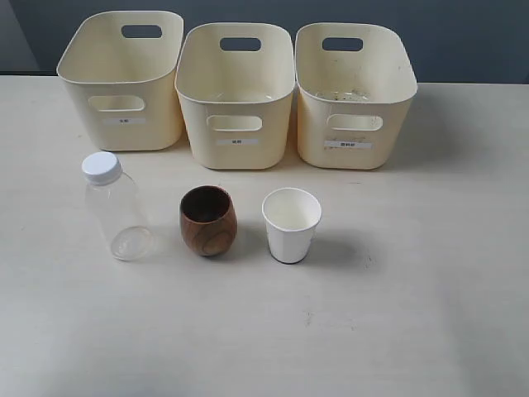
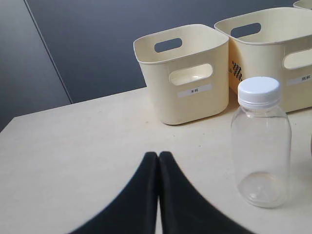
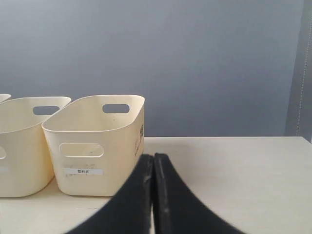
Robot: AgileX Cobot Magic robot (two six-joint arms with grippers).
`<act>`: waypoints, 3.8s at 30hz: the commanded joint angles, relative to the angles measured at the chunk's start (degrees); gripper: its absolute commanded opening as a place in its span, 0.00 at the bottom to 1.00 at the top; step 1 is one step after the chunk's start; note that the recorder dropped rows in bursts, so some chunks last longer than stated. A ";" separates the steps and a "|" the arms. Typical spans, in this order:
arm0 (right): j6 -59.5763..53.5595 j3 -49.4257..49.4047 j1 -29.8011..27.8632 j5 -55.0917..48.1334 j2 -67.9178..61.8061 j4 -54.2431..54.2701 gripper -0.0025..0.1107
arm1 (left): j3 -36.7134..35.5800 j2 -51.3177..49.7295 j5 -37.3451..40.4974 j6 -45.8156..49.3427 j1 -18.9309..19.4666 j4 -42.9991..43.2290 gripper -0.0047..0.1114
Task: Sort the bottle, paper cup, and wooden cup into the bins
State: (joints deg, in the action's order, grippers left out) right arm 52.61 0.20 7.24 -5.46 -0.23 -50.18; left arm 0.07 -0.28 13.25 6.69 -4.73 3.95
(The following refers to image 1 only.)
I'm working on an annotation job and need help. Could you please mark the white paper cup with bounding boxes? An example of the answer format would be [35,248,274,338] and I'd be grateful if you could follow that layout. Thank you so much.
[261,187,322,264]

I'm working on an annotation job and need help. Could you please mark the clear plastic bottle white cap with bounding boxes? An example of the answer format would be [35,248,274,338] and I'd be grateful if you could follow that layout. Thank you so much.
[81,151,154,261]

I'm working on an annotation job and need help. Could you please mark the right cream plastic bin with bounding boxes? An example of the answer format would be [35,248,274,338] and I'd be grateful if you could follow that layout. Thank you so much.
[294,22,418,170]

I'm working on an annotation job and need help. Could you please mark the left cream plastic bin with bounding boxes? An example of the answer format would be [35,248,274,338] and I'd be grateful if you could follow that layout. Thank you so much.
[56,11,184,151]

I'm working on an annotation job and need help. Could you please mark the cream plastic bin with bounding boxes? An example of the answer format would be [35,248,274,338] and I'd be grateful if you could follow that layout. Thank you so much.
[174,22,296,170]
[56,11,184,151]
[294,22,418,170]

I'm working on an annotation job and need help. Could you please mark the middle cream plastic bin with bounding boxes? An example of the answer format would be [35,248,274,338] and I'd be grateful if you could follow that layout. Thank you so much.
[174,22,296,170]

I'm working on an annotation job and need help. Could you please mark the brown wooden cup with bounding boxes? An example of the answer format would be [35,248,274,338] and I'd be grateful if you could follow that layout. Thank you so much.
[179,185,237,256]

